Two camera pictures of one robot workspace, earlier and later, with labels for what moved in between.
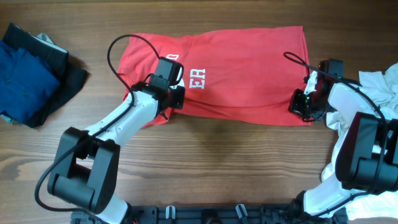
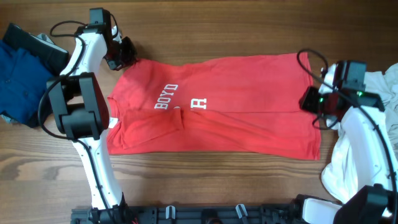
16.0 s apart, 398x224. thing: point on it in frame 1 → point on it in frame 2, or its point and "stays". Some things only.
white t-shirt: [383, 89] stays
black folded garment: [71, 76] stays
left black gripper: [176, 97] → [125, 53]
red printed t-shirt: [242, 76] → [240, 106]
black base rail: [295, 213] stays
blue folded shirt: [27, 82] stays
